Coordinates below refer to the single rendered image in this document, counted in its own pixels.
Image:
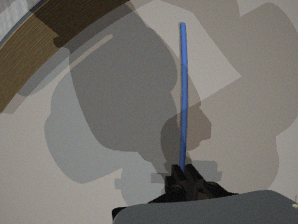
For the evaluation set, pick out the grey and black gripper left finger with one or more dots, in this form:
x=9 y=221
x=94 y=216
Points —
x=175 y=189

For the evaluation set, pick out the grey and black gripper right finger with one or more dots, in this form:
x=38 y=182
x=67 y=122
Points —
x=198 y=190

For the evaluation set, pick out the blue cable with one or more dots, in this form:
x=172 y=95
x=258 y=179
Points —
x=184 y=110

